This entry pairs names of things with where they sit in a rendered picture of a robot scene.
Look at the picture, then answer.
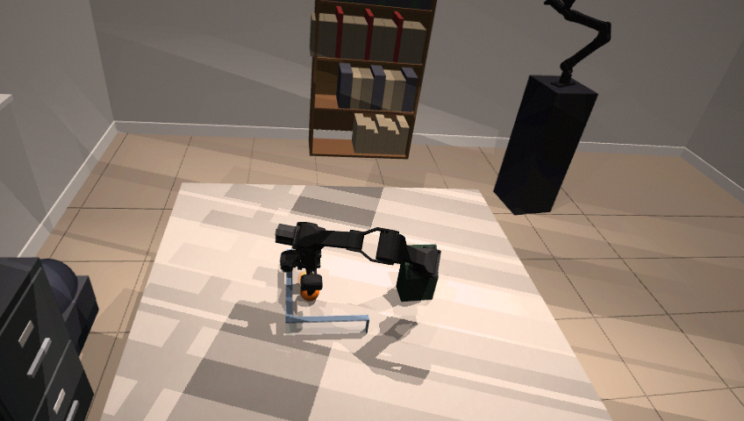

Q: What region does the low clear wall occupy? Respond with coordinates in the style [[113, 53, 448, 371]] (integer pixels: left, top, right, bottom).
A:
[[285, 321, 368, 336]]

